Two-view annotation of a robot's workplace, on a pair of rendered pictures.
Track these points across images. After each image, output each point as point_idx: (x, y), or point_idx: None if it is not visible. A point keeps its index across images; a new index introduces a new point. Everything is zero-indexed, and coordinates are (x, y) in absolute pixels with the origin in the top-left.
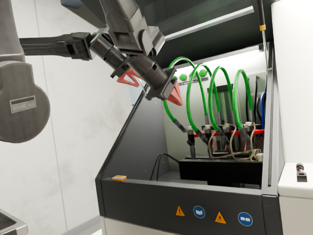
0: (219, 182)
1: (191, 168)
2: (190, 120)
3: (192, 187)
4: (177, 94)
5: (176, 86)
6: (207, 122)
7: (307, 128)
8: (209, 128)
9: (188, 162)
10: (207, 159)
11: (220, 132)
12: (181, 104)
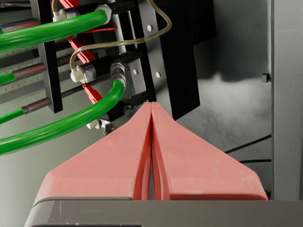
0: (190, 17)
1: (179, 87)
2: (111, 102)
3: (299, 27)
4: (167, 137)
5: (121, 174)
6: (44, 101)
7: None
8: (80, 67)
9: (171, 97)
10: (150, 56)
11: (106, 7)
12: (157, 103)
